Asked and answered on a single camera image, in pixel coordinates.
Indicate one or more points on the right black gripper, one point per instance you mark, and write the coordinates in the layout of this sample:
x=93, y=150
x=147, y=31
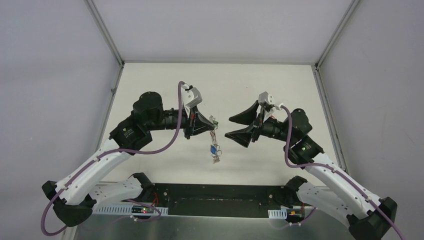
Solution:
x=243, y=136

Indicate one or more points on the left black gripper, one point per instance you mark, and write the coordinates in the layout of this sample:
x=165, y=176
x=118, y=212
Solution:
x=190, y=122

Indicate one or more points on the key with blue tag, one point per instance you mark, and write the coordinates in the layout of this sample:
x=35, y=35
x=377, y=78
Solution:
x=213, y=150

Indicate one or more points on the large silver carabiner keyring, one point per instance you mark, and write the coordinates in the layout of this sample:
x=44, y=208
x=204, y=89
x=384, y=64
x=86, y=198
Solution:
x=216, y=158

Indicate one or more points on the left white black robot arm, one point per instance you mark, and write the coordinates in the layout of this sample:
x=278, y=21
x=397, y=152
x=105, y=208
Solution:
x=75, y=197

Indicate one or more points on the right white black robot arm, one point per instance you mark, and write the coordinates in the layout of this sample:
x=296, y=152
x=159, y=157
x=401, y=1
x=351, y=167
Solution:
x=366, y=215

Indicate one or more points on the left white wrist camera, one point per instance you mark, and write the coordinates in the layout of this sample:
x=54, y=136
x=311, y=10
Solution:
x=191, y=97

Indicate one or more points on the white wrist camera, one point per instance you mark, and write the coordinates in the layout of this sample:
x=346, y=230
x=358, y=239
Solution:
x=266, y=99
x=191, y=97

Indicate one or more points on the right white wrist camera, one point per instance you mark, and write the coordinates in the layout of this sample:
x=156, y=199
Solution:
x=266, y=99

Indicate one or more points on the right white slotted cable duct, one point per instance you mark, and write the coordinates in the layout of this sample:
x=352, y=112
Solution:
x=277, y=214

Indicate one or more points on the white slotted cable duct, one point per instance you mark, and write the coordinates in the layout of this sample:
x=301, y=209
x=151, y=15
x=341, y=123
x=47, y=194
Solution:
x=277, y=214
x=126, y=209

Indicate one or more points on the left white slotted cable duct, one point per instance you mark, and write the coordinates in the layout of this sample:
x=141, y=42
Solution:
x=126, y=209

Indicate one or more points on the left aluminium frame post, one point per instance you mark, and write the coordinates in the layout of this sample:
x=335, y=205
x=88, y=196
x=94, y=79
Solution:
x=104, y=31

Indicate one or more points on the aluminium frame post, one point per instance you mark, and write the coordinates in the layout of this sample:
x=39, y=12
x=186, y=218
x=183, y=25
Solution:
x=104, y=31
x=337, y=32

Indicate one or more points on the right aluminium frame post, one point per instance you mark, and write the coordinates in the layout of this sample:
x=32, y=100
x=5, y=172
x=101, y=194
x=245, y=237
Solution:
x=337, y=32

